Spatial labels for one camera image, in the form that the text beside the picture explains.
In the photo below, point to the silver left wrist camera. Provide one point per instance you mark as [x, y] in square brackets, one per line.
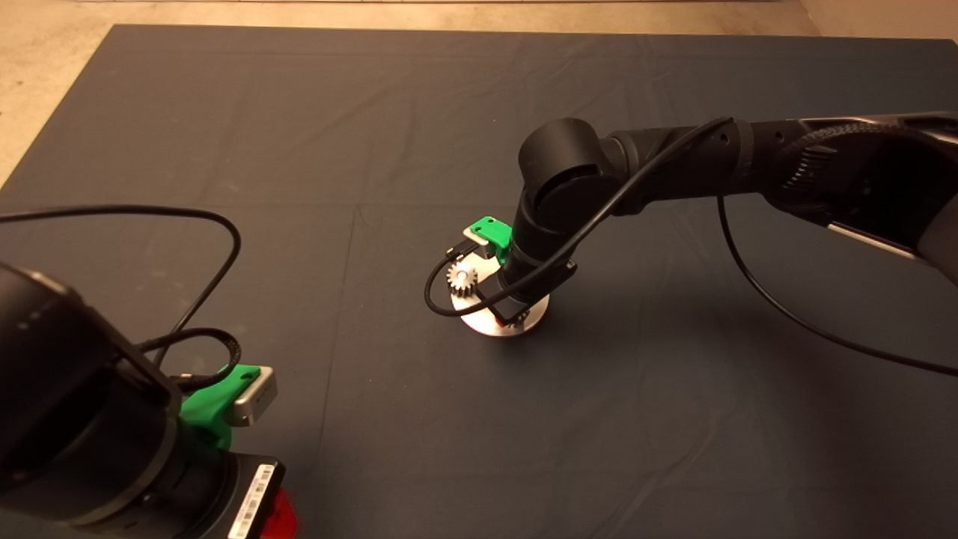
[256, 398]

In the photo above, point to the dark grey table cloth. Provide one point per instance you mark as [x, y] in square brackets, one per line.
[299, 112]

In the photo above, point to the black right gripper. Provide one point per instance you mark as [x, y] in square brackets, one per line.
[516, 299]

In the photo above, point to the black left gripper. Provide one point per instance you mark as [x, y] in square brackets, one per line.
[243, 498]

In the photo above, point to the green right camera mount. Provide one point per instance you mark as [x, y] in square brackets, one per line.
[495, 232]

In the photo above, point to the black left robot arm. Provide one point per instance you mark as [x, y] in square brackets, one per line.
[67, 427]

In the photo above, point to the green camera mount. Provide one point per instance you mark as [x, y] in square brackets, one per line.
[208, 404]
[495, 232]

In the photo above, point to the round metal carrier plate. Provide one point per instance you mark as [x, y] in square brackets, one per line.
[486, 326]

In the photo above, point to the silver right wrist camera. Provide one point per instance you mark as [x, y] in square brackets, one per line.
[473, 238]

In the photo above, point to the green left camera mount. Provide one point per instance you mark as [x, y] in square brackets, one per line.
[208, 404]

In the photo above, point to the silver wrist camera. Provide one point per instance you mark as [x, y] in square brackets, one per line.
[473, 238]
[256, 398]

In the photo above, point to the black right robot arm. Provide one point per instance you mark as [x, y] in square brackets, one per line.
[673, 157]

